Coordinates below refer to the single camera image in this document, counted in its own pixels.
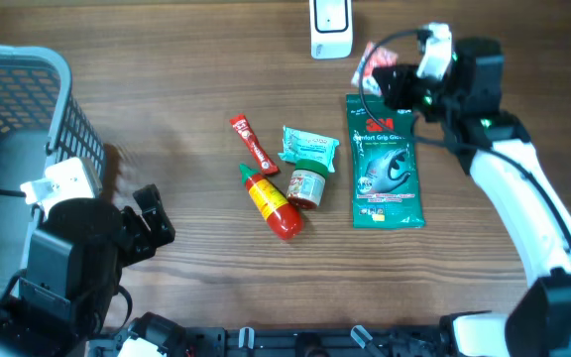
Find small red box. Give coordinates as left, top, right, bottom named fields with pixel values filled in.
left=351, top=42, right=399, bottom=96

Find green glove package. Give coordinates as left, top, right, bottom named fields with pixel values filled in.
left=346, top=94, right=425, bottom=229

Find teal wet wipes pack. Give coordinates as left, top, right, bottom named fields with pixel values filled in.
left=278, top=127, right=340, bottom=174

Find red sauce bottle green cap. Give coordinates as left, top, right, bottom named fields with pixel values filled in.
left=239, top=164, right=304, bottom=241

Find red sachet stick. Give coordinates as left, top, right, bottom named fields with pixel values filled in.
left=229, top=114, right=280, bottom=175

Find green lid jar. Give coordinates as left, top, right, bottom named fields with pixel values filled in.
left=286, top=159, right=329, bottom=209

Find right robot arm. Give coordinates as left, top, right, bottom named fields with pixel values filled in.
left=374, top=26, right=571, bottom=356

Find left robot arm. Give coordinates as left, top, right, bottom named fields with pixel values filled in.
left=0, top=184, right=175, bottom=356

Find white barcode scanner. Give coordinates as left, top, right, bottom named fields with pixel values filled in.
left=308, top=0, right=354, bottom=60

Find grey plastic mesh basket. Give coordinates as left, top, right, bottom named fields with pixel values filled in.
left=0, top=46, right=106, bottom=296

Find right camera cable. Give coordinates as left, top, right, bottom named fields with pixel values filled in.
left=357, top=28, right=571, bottom=357

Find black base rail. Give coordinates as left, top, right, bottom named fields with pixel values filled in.
left=87, top=323, right=448, bottom=357

